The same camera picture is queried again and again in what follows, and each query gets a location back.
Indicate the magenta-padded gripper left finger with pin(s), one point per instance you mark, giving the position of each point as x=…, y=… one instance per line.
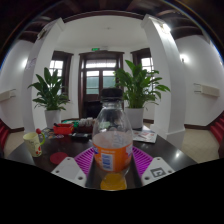
x=71, y=168

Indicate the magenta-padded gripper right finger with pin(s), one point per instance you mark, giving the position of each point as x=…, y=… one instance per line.
x=156, y=170

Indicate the orange drink bottle black cap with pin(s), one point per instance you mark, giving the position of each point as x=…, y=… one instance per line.
x=112, y=150

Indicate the black rectangular case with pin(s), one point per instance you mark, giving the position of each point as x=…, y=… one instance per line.
x=80, y=135

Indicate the white printed magazine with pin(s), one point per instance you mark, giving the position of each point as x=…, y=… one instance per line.
x=145, y=136

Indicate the red box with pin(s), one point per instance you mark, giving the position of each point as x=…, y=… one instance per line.
x=63, y=129

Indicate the brown box of white cups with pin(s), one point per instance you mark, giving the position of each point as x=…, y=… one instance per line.
x=86, y=126

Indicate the small red ball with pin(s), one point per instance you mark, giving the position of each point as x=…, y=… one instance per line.
x=38, y=131

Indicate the black chair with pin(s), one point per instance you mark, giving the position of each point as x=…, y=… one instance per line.
x=90, y=109

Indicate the red carpeted staircase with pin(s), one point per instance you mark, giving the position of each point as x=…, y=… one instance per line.
x=3, y=133
x=218, y=128

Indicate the potted plant in white pot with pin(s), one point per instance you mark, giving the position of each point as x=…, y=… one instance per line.
x=50, y=96
x=138, y=86

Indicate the dark wooden double door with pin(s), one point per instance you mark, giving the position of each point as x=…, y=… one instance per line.
x=95, y=83

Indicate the dark-framed window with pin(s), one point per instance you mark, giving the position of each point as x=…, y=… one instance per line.
x=58, y=66
x=146, y=63

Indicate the green exit sign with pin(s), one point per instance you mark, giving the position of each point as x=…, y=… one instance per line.
x=95, y=49

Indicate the white wall-mounted unit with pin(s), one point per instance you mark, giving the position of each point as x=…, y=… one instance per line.
x=206, y=90
x=6, y=95

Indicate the glowing wall lamp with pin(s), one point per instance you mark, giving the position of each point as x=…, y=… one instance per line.
x=183, y=58
x=24, y=63

